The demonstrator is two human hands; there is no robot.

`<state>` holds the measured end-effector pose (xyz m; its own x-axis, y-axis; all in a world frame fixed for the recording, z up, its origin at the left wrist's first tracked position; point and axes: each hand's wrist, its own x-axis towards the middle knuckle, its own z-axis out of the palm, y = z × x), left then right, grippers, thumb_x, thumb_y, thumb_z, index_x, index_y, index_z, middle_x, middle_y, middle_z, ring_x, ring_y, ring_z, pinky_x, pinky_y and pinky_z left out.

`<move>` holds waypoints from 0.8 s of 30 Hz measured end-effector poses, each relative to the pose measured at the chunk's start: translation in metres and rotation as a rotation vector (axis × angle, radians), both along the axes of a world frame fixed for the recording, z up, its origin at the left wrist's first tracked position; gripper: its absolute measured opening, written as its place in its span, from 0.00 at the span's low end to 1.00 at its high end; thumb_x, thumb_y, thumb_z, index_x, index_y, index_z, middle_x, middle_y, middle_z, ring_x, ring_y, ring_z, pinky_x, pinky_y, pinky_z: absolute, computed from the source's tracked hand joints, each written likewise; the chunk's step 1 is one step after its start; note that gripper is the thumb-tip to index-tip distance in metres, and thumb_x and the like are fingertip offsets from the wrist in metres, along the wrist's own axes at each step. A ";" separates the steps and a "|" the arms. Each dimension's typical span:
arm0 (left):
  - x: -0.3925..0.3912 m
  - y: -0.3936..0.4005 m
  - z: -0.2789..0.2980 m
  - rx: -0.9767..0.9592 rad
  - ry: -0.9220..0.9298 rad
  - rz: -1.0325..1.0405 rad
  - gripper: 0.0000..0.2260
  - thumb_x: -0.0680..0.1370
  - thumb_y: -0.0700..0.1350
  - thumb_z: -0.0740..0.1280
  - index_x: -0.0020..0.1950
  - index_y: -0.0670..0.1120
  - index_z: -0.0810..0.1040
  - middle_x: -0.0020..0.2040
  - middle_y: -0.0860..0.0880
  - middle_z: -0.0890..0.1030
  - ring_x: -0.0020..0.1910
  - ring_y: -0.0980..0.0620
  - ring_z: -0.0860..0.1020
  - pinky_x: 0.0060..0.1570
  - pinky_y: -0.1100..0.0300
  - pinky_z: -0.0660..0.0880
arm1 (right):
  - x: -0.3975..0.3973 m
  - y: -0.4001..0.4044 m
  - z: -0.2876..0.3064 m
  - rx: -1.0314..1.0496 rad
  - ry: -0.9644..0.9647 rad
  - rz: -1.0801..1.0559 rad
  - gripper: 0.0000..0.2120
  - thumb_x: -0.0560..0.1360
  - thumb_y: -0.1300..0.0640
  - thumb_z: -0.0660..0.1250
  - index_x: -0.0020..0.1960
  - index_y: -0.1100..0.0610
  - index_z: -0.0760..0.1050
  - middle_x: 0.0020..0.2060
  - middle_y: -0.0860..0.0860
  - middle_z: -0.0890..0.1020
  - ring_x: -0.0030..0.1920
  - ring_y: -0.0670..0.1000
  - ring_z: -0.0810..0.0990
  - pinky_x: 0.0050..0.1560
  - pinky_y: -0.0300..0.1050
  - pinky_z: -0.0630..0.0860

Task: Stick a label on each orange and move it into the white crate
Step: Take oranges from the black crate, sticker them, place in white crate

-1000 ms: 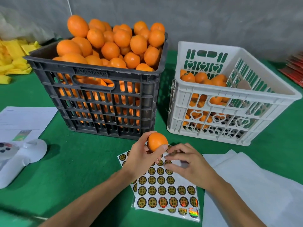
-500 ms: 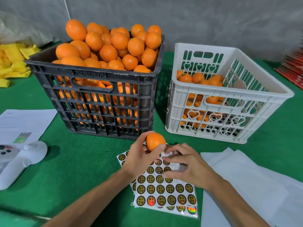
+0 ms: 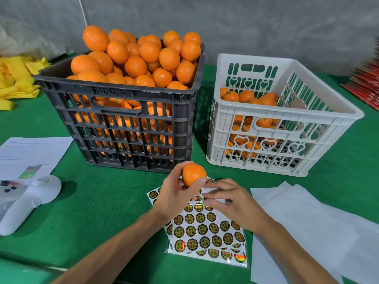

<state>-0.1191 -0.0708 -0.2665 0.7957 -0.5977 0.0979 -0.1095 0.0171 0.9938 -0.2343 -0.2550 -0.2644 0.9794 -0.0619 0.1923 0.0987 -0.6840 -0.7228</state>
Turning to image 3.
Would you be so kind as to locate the person's left hand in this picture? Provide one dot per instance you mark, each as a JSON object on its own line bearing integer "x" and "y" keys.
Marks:
{"x": 172, "y": 195}

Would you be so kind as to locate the person's right hand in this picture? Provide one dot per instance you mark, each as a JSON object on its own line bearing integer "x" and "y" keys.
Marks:
{"x": 237, "y": 207}

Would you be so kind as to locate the single orange fruit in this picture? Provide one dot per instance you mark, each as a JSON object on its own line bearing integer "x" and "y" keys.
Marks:
{"x": 194, "y": 174}

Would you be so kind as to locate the holographic sticker sheet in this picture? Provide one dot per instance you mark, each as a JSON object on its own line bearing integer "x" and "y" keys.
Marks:
{"x": 201, "y": 239}

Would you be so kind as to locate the black plastic crate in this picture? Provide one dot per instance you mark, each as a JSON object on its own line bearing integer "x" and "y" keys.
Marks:
{"x": 183, "y": 106}

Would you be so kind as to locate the heap of labelled oranges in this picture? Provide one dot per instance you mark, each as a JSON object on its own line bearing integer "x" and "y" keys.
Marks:
{"x": 230, "y": 96}

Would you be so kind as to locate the white plastic crate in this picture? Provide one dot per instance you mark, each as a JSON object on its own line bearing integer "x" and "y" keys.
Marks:
{"x": 246, "y": 56}

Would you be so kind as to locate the pile of oranges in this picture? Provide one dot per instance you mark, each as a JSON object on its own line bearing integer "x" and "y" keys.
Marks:
{"x": 95, "y": 38}

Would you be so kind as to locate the person's right forearm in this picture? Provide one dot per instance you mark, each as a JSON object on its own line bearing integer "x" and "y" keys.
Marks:
{"x": 296, "y": 257}

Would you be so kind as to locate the person's left forearm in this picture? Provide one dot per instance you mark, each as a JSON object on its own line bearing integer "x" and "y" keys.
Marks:
{"x": 112, "y": 248}

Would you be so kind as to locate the white backing sheet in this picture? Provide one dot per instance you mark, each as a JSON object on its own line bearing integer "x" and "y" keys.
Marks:
{"x": 296, "y": 227}
{"x": 364, "y": 245}

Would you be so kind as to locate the green felt table cover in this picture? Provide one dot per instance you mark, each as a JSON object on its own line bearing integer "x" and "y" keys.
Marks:
{"x": 100, "y": 221}

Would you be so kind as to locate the white handheld controller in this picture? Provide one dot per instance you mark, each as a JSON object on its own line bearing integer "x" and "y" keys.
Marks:
{"x": 35, "y": 192}

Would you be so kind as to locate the white printed paper sheet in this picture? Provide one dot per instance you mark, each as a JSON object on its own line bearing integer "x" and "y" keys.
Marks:
{"x": 35, "y": 152}

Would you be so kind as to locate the stack of red cardboard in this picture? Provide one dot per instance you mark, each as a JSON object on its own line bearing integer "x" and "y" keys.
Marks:
{"x": 366, "y": 85}

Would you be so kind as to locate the pile of yellow bags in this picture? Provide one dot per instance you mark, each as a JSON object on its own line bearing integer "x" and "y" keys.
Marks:
{"x": 15, "y": 74}

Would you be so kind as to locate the white pole with black base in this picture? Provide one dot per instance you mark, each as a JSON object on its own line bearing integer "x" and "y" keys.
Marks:
{"x": 81, "y": 8}

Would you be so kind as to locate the beige woven sack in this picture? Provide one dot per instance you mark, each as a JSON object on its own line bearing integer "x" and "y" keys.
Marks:
{"x": 29, "y": 38}

